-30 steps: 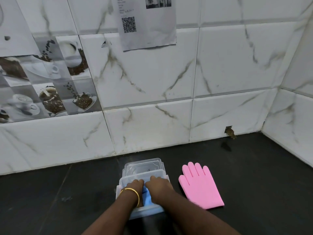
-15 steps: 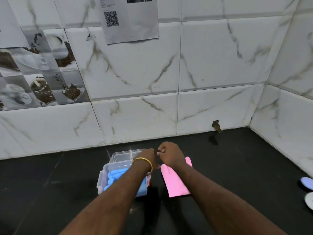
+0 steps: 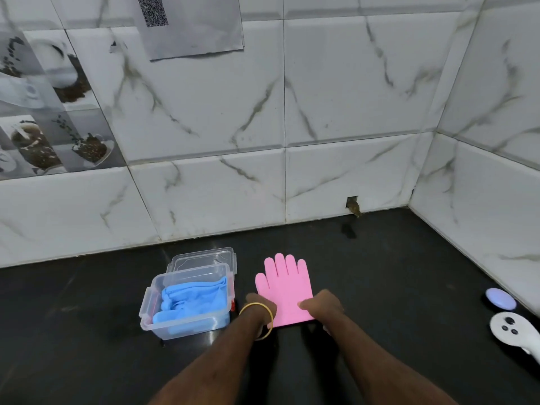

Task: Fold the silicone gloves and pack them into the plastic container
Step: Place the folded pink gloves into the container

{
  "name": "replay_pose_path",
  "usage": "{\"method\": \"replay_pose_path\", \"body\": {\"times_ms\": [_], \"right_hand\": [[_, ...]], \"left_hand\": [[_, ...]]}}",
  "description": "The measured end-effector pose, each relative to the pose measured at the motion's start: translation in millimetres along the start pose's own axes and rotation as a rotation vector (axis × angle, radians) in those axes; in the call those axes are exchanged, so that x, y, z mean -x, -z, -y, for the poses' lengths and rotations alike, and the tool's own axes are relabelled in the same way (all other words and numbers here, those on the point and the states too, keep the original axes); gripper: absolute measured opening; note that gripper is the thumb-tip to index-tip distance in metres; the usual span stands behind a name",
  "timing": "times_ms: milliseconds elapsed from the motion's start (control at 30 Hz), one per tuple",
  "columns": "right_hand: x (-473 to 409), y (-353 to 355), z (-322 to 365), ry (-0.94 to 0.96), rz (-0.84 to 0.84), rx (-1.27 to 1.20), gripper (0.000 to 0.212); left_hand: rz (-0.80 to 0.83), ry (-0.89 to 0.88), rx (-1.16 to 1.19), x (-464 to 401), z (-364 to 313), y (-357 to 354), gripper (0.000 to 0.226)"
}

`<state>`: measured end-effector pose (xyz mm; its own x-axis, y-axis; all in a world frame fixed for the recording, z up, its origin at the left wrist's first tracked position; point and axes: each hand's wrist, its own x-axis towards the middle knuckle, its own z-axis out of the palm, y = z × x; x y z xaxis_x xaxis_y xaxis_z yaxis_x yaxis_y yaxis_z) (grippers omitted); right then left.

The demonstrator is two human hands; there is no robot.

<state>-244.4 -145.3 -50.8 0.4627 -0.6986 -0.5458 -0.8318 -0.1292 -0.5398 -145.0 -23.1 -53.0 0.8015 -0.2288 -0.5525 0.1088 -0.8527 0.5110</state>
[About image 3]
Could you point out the person's left hand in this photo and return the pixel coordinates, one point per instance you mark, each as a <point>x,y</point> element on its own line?
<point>261,301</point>

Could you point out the person's right hand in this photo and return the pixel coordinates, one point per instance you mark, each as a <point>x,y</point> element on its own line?
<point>325,307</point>

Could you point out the pink rubber glove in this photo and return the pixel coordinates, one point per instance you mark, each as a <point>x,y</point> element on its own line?
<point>287,286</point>
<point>260,286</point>

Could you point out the clear plastic lid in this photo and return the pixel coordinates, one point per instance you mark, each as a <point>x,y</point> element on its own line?
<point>202,257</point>

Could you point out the transparent plastic box red latches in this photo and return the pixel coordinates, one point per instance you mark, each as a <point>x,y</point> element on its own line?
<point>147,307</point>

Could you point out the person's left forearm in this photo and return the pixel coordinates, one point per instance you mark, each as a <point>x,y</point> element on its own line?
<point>215,366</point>

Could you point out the person's right forearm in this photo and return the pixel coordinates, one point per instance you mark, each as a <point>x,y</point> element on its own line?
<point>379,366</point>

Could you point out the gold bangle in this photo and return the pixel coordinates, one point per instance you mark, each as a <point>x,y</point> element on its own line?
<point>253,304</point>

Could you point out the lilac round object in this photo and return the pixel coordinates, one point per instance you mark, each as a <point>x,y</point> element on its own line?
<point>501,299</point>

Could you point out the white round object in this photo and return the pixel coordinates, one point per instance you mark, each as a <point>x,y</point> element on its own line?
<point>512,333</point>

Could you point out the grey paper sheet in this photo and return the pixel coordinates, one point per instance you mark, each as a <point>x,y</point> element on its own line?
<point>198,29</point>

